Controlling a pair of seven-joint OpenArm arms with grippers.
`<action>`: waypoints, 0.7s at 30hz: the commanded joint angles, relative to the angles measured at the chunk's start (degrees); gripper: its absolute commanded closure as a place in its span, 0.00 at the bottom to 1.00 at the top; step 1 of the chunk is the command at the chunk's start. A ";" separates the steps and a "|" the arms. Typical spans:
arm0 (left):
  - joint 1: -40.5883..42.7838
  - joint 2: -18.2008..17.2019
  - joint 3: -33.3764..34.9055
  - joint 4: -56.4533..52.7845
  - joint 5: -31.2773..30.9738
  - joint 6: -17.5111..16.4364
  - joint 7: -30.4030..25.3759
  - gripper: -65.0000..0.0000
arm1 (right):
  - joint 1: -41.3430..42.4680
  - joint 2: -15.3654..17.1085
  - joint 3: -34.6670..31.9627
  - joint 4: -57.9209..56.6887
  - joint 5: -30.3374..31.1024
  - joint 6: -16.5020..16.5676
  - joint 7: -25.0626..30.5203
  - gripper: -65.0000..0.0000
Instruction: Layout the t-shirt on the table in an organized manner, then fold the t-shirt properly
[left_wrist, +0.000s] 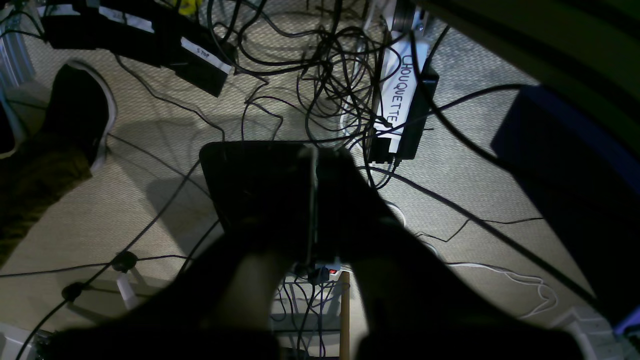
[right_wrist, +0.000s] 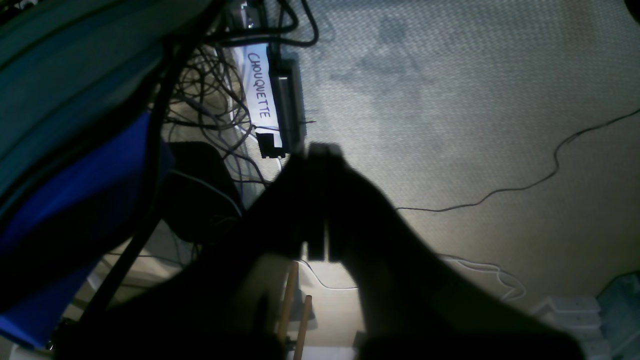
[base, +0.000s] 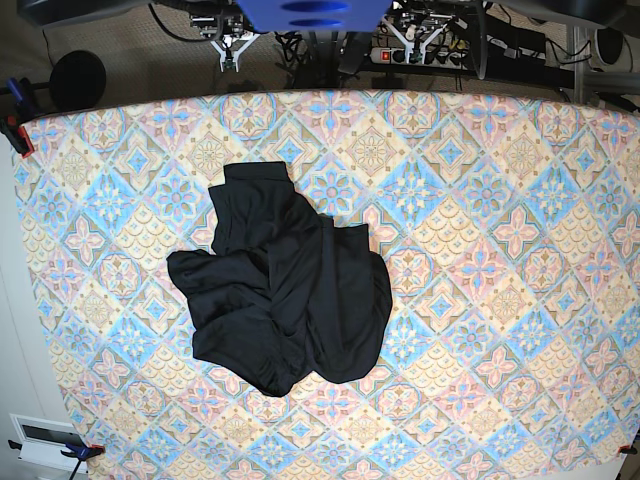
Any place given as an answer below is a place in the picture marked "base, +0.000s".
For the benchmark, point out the blue orange clamp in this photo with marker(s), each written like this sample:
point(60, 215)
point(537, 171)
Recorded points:
point(12, 125)
point(75, 451)

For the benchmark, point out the white floor vent box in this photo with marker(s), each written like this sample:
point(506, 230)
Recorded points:
point(42, 442)

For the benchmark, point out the orange clamp lower right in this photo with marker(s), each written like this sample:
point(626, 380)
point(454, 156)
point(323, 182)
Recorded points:
point(628, 450)

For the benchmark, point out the blue orange clamp upper left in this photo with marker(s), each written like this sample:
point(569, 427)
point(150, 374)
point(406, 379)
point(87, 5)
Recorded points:
point(12, 125)

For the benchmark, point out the patterned tablecloth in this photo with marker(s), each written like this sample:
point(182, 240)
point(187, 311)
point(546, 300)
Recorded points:
point(510, 228)

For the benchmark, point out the blue orange clamp lower left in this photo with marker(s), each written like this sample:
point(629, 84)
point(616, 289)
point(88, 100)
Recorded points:
point(75, 451)

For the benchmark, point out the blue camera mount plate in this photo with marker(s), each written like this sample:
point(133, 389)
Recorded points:
point(315, 15)

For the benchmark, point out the white power strip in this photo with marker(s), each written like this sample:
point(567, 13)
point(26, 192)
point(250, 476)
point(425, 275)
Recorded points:
point(439, 57)

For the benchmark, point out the black t-shirt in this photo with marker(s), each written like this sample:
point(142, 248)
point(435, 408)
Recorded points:
point(283, 291)

